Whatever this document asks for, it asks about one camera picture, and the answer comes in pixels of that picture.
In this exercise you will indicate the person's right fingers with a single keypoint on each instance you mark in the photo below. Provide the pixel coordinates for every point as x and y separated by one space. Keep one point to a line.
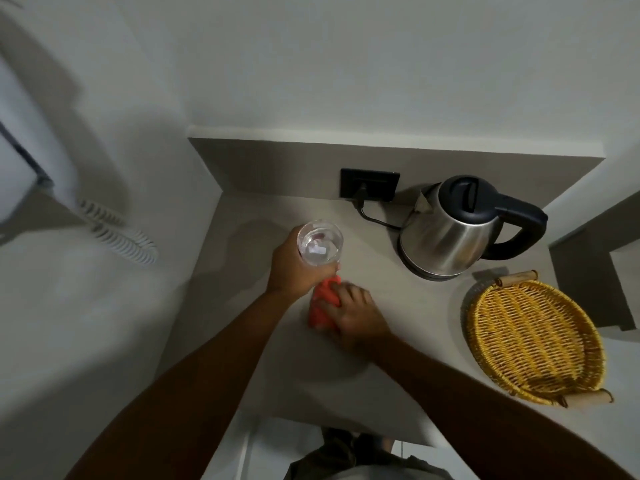
350 297

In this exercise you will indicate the person's left hand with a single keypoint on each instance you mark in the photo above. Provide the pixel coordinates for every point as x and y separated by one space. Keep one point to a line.
286 268

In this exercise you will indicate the person's dark clothing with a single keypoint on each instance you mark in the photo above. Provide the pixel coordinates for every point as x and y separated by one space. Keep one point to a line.
345 457

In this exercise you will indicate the person's right forearm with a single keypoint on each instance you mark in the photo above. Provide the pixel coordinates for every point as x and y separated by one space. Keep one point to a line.
465 414

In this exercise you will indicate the white wall-mounted appliance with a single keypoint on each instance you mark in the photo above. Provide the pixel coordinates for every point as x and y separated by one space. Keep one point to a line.
30 144

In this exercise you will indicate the orange cleaning cloth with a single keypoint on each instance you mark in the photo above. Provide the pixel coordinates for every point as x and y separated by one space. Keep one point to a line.
321 302

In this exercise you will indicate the black wall power outlet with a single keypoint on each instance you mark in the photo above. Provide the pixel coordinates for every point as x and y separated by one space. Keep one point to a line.
380 182

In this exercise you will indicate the person's left thumb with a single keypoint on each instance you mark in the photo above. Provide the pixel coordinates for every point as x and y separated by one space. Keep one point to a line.
327 272

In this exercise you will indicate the person's left forearm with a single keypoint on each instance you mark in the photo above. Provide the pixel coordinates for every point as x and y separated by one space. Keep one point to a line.
190 384

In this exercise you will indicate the stainless steel electric kettle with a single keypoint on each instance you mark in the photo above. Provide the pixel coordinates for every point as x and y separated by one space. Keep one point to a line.
450 229

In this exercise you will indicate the yellow wicker basket tray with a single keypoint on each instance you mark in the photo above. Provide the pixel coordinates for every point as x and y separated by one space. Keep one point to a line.
532 339

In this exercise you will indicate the person's right hand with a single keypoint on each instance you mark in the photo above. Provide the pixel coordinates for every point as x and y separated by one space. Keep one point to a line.
359 319

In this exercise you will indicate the clear drinking glass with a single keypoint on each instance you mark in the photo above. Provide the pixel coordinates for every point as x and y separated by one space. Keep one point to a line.
320 243

